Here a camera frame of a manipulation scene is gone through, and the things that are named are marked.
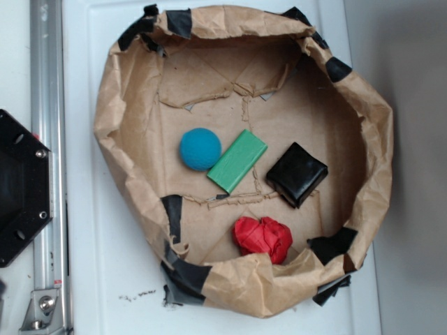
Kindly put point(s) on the black box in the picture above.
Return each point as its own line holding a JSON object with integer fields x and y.
{"x": 296, "y": 174}

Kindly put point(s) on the green rectangular block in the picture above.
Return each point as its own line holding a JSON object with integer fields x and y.
{"x": 237, "y": 160}

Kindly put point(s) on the blue foam ball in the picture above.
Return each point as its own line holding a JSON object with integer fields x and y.
{"x": 200, "y": 149}

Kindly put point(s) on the brown paper bag bin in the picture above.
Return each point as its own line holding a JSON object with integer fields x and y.
{"x": 231, "y": 68}

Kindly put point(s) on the red crumpled paper ball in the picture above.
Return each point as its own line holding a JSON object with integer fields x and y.
{"x": 264, "y": 236}

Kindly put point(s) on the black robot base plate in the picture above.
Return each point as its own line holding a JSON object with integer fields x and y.
{"x": 25, "y": 188}

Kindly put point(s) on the aluminium extrusion rail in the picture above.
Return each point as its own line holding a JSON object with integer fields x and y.
{"x": 51, "y": 263}

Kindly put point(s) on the metal corner bracket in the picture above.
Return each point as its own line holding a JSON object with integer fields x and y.
{"x": 44, "y": 315}

